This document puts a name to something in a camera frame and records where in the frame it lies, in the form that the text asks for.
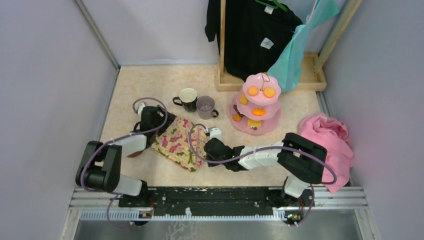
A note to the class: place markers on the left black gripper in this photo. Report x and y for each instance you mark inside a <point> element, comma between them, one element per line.
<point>170,117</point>

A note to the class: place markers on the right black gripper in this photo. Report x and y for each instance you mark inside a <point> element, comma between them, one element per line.
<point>208,156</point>

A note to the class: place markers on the floral rectangular tray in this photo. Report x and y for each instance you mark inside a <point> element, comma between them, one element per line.
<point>173,145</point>

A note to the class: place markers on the orange flower-shaped cookie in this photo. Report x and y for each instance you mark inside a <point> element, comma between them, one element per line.
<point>236,117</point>

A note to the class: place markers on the yellow layered cake slice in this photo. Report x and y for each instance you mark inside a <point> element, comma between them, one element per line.
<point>254,124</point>

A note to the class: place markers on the chocolate triangle cake slice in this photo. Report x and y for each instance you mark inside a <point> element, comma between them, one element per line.
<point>235,107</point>

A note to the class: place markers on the yellow rectangular biscuit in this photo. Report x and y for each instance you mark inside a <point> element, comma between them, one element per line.
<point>243,99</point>

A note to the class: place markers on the orange fish-shaped cake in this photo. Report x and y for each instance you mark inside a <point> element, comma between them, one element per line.
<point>259,112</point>

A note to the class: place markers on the round orange cookie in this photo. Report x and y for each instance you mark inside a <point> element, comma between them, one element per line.
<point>253,91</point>

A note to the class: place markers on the round dotted biscuit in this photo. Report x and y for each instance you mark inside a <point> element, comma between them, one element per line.
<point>269,92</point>

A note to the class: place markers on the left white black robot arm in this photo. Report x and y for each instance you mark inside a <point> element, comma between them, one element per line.
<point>100,166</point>

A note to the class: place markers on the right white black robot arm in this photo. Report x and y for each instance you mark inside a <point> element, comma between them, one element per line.
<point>303,159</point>

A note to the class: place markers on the brown round coaster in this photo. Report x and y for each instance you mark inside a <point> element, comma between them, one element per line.
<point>135,154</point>

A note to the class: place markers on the black mug white inside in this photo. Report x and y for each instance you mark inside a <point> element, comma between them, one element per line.
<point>187,99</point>

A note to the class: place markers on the pink three-tier cake stand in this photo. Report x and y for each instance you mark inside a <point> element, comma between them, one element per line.
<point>270,120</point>

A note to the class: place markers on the teal garment hanging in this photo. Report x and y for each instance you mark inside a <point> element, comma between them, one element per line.
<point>287,68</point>

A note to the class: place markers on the pink crumpled towel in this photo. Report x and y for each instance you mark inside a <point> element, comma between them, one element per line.
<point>333,135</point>

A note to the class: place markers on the wooden clothes rack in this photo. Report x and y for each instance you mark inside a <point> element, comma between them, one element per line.
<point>312,77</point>

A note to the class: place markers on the black t-shirt on hanger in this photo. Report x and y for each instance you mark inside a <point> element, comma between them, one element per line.
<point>255,35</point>

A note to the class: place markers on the green clothes hanger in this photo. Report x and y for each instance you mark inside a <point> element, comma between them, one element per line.
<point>274,5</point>

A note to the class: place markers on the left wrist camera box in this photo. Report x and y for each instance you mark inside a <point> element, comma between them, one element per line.
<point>140,108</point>

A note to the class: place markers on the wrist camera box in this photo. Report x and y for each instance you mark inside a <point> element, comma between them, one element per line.
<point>140,108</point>
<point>215,133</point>

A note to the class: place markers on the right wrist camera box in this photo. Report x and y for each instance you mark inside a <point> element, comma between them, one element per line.
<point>215,133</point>

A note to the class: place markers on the grey mug black handle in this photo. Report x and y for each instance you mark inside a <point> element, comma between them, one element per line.
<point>205,106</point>

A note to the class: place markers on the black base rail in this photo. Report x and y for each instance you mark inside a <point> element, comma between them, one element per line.
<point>168,204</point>

